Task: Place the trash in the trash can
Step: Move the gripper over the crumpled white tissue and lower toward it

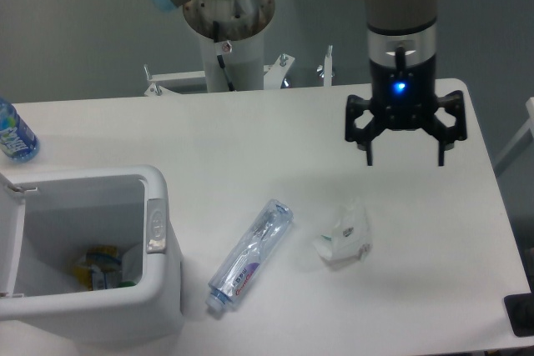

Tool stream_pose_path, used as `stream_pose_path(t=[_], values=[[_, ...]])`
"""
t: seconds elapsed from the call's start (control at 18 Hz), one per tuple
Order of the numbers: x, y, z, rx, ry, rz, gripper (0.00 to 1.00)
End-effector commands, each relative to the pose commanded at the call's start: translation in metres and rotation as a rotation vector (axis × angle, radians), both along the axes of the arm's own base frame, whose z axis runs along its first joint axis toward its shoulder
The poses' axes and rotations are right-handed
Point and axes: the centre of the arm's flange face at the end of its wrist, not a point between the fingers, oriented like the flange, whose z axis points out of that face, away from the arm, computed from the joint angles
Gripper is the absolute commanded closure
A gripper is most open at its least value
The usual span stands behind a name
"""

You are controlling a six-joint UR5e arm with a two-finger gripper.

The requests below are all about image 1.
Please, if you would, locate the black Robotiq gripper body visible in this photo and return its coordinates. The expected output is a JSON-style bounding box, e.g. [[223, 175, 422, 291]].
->
[[370, 57, 437, 130]]

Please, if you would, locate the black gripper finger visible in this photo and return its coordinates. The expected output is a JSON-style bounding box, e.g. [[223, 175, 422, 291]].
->
[[344, 94, 385, 167], [432, 90, 466, 166]]

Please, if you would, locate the white paper wrapper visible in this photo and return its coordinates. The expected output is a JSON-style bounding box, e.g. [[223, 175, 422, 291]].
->
[[313, 201, 373, 268]]

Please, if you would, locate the crushed clear plastic bottle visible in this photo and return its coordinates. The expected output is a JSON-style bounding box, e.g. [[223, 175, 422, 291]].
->
[[206, 199, 294, 314]]

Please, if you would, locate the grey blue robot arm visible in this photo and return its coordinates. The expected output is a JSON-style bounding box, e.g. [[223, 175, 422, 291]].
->
[[152, 0, 467, 154]]

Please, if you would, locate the white plastic trash can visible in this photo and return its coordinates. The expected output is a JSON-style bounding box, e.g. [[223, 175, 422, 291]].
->
[[1, 166, 184, 343]]

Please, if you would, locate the black clamp at table edge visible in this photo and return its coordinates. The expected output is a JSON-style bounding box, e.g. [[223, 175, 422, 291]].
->
[[504, 293, 533, 338]]

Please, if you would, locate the yellow snack wrapper in bin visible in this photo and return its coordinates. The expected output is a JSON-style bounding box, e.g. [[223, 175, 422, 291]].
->
[[72, 245, 122, 291]]

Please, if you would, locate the blue labelled water bottle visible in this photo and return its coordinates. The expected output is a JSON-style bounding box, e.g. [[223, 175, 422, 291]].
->
[[1, 98, 40, 163]]

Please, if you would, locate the white frame at right edge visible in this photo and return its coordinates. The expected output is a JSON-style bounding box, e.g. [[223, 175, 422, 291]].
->
[[493, 97, 533, 177]]

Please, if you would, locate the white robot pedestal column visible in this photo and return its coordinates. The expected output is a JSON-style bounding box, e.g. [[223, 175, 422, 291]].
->
[[182, 0, 276, 93]]

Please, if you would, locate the black cable on pedestal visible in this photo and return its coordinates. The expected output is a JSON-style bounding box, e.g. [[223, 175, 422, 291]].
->
[[211, 19, 236, 93]]

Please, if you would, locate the white metal base frame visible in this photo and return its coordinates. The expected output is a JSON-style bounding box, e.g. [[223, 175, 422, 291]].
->
[[144, 45, 335, 96]]

